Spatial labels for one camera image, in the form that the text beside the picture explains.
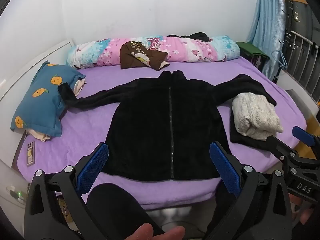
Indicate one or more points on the black crumpled cloth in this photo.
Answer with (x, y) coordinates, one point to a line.
(200, 36)

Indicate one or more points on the phone with printed case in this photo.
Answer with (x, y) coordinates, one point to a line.
(31, 155)

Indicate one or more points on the person's left leg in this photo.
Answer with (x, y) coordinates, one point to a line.
(112, 205)

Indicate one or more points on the purple bed sheet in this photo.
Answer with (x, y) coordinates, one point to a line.
(95, 127)

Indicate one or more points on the white headboard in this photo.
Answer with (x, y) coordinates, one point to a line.
(50, 52)

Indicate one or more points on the white knit sweater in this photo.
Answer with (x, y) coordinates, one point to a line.
(255, 115)

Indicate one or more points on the person's left hand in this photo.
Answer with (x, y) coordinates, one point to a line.
(155, 233)

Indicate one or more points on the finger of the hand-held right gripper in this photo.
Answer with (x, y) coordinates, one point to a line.
(280, 146)
(303, 135)

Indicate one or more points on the pink floral quilt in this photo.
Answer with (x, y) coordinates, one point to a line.
(180, 47)

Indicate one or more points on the green cloth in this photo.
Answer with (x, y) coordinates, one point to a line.
(250, 48)

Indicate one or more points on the person's right hand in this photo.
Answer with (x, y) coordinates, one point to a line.
(306, 215)

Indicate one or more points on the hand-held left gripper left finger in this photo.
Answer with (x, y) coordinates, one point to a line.
(95, 167)

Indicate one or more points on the light blue curtain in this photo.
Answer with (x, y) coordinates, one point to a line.
(267, 17)

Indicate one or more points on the blue clothes hanger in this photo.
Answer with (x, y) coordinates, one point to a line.
(283, 61)

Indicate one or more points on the brown printed garment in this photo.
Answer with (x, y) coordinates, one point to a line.
(130, 57)

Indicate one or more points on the metal railing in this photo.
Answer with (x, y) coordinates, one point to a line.
(300, 37)

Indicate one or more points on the black fleece jacket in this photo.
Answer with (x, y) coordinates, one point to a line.
(150, 130)

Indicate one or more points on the blue pillow with orange print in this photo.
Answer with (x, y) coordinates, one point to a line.
(42, 105)

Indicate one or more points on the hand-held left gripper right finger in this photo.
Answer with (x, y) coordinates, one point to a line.
(222, 165)

